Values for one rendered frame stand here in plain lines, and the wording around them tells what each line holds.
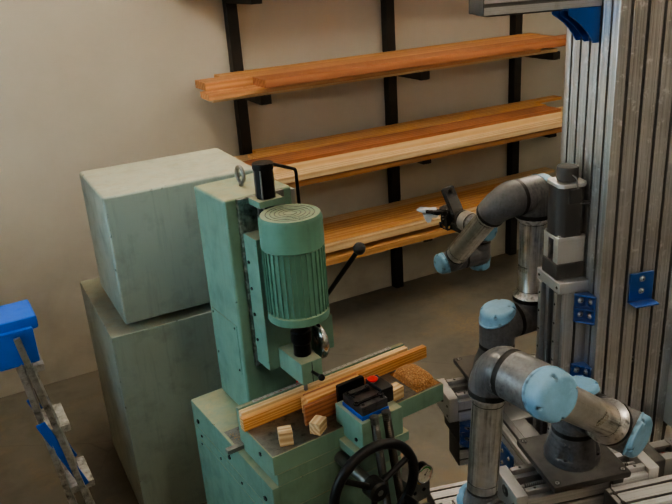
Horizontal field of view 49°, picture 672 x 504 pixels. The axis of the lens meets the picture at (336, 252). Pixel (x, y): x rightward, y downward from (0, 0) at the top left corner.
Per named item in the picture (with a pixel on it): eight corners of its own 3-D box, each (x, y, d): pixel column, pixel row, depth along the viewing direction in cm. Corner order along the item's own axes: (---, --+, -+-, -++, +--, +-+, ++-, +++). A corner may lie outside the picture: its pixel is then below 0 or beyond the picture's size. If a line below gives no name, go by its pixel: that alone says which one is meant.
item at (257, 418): (244, 432, 212) (243, 420, 210) (241, 428, 213) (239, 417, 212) (426, 357, 244) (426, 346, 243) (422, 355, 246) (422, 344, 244)
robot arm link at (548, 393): (614, 398, 199) (505, 341, 164) (665, 423, 188) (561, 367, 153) (594, 439, 199) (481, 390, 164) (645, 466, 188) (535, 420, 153)
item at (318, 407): (306, 426, 213) (304, 407, 210) (304, 424, 213) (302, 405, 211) (373, 397, 224) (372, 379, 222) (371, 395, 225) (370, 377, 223)
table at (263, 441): (290, 495, 194) (288, 476, 192) (239, 440, 218) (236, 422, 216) (465, 413, 224) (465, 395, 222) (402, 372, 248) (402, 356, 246)
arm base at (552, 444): (582, 434, 214) (584, 404, 211) (611, 465, 200) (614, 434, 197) (533, 443, 211) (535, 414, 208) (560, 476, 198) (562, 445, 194)
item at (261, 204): (261, 226, 209) (255, 167, 203) (248, 219, 215) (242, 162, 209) (286, 219, 213) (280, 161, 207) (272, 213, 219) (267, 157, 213)
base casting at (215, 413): (274, 517, 206) (270, 490, 203) (192, 422, 252) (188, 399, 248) (402, 455, 228) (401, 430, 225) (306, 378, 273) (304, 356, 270)
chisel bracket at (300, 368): (303, 390, 214) (301, 365, 211) (279, 371, 225) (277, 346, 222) (325, 382, 218) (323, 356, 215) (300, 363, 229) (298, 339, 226)
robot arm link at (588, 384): (569, 406, 210) (572, 365, 205) (611, 428, 200) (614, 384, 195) (541, 423, 204) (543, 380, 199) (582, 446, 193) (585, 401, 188)
